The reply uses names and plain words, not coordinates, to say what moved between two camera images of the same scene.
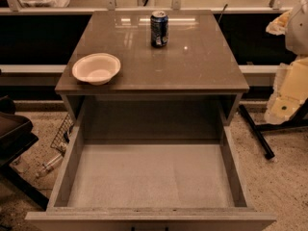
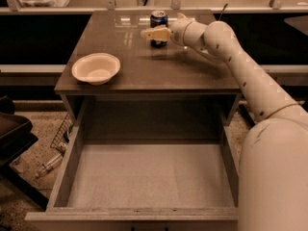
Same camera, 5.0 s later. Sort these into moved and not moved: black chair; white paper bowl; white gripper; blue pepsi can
Moved: white gripper
Not moved: blue pepsi can; black chair; white paper bowl
